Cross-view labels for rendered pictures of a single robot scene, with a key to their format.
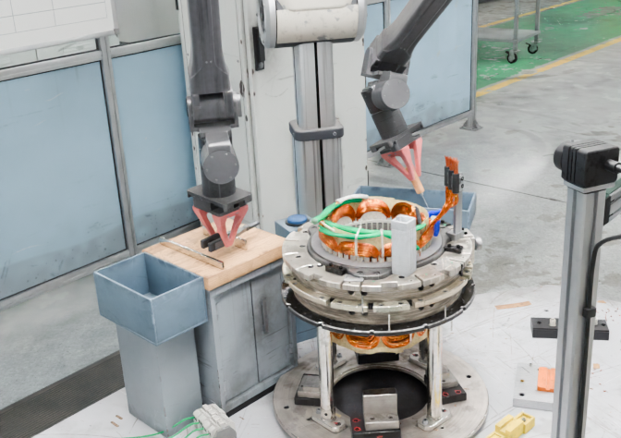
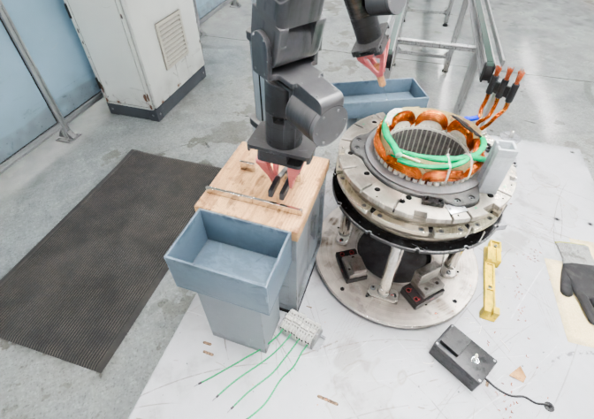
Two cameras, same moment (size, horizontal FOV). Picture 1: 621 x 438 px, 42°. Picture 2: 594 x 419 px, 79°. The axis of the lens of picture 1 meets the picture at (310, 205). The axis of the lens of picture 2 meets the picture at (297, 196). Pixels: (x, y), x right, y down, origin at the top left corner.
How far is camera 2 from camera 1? 97 cm
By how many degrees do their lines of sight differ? 32
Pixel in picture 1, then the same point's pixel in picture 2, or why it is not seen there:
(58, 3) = not seen: outside the picture
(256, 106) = (126, 6)
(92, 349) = (66, 200)
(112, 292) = (198, 274)
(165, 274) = (233, 228)
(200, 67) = not seen: outside the picture
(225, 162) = (336, 119)
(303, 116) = not seen: hidden behind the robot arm
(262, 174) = (142, 57)
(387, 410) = (432, 278)
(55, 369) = (45, 221)
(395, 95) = (397, 0)
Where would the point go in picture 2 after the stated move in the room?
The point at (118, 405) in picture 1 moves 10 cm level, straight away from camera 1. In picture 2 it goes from (198, 329) to (174, 297)
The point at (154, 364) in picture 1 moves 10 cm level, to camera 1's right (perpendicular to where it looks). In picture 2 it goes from (255, 317) to (307, 294)
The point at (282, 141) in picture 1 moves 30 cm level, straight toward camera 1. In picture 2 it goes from (149, 31) to (160, 47)
